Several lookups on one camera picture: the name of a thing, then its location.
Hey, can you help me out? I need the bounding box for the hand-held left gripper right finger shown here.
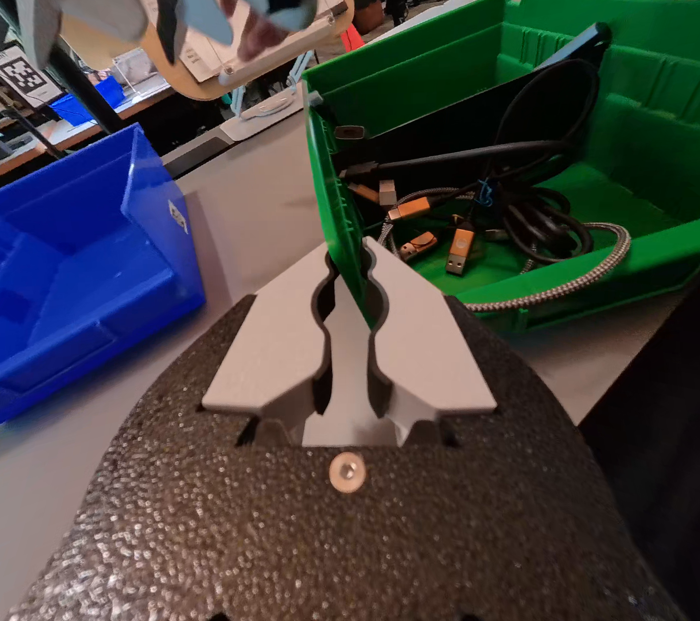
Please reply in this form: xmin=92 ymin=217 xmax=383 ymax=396
xmin=362 ymin=236 xmax=498 ymax=445

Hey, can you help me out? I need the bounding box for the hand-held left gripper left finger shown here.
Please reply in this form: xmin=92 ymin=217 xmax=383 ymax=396
xmin=201 ymin=242 xmax=337 ymax=428

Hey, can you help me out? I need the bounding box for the grey braided cable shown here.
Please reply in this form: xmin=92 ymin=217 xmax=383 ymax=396
xmin=374 ymin=178 xmax=632 ymax=314

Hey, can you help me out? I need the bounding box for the green plastic bin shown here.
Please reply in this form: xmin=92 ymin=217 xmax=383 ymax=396
xmin=302 ymin=0 xmax=700 ymax=338

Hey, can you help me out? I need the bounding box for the grey desk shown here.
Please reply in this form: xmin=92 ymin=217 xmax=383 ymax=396
xmin=0 ymin=0 xmax=690 ymax=621

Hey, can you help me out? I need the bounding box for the person's right hand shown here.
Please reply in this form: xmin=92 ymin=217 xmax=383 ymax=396
xmin=218 ymin=0 xmax=293 ymax=63

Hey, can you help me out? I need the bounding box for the black stand pole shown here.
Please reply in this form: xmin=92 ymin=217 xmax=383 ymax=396
xmin=46 ymin=38 xmax=129 ymax=135

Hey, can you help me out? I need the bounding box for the blue plastic bin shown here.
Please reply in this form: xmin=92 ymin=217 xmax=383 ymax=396
xmin=49 ymin=77 xmax=124 ymax=127
xmin=0 ymin=122 xmax=207 ymax=424

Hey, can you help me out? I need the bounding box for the small marker sign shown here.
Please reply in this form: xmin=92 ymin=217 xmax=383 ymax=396
xmin=0 ymin=44 xmax=61 ymax=108

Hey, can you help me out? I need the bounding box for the wooden document stand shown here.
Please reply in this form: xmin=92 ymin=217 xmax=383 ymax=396
xmin=57 ymin=0 xmax=356 ymax=141

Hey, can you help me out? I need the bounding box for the black bin divider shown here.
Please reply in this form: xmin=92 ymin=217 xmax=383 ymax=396
xmin=327 ymin=22 xmax=612 ymax=179

